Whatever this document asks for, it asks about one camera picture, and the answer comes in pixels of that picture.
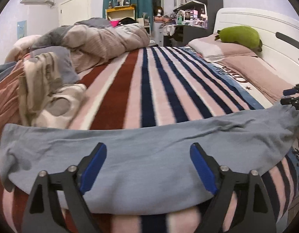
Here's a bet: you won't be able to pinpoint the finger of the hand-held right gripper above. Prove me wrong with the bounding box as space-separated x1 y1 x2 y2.
280 89 299 112

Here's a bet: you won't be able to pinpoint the green plush toy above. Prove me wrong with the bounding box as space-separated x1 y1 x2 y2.
214 26 263 52

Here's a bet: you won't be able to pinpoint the grey-blue pants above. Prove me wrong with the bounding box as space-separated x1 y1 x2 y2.
0 102 299 215

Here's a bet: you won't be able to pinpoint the rumpled grey beige duvet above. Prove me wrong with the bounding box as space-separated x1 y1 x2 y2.
0 17 150 139

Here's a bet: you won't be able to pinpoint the yellow wooden shelf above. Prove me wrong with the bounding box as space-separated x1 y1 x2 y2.
105 5 136 21

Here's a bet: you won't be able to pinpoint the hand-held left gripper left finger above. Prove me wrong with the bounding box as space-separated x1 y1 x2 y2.
21 142 107 233

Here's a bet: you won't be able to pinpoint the blue wall poster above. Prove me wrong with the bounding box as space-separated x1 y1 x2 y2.
17 20 27 40

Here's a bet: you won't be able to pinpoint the pink pillow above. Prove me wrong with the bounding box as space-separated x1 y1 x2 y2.
188 33 294 103

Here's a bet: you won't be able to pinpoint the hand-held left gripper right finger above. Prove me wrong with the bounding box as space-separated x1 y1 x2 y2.
190 142 277 233

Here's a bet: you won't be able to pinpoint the white door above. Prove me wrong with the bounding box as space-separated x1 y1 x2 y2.
60 0 89 27

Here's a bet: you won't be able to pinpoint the striped blanket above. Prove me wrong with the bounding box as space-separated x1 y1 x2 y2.
0 46 299 233

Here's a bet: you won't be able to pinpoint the cluttered desk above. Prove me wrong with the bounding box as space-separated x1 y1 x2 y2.
153 1 214 47

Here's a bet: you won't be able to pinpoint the white headboard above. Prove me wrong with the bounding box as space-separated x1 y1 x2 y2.
212 7 299 90

